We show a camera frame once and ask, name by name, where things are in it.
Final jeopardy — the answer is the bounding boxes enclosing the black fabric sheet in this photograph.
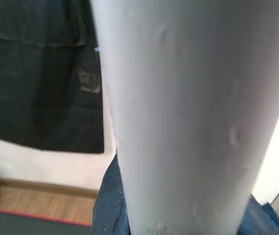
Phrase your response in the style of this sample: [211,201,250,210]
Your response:
[0,0,105,155]

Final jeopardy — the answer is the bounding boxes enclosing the large black bench pad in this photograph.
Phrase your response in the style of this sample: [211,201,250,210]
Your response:
[0,205,93,235]

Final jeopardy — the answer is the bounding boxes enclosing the person in blue jeans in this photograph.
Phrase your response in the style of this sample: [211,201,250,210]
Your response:
[91,155,279,235]

